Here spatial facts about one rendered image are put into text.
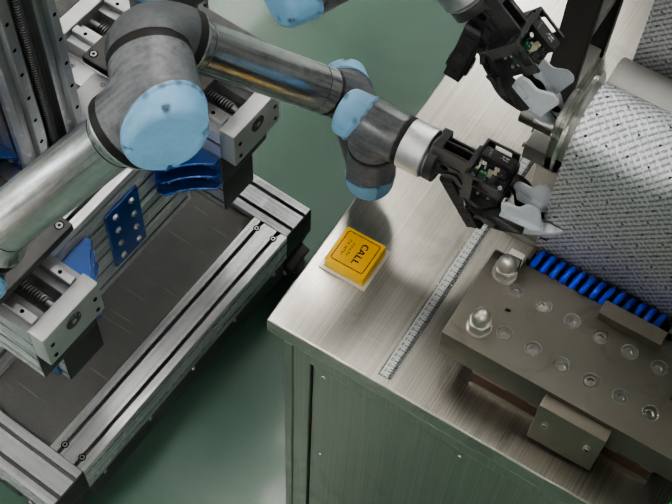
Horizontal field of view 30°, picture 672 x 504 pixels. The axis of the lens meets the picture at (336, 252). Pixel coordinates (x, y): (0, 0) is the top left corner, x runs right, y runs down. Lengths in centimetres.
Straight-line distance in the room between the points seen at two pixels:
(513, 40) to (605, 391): 49
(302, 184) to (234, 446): 70
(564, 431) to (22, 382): 128
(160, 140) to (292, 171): 151
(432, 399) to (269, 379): 103
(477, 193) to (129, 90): 50
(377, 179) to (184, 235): 97
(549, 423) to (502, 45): 52
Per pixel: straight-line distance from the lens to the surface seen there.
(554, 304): 179
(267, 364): 285
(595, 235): 175
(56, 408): 263
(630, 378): 177
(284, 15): 161
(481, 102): 213
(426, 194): 202
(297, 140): 317
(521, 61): 164
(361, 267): 191
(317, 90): 188
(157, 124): 160
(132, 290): 272
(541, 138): 181
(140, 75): 162
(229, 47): 178
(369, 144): 180
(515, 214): 177
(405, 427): 194
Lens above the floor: 258
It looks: 60 degrees down
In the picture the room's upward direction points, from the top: 3 degrees clockwise
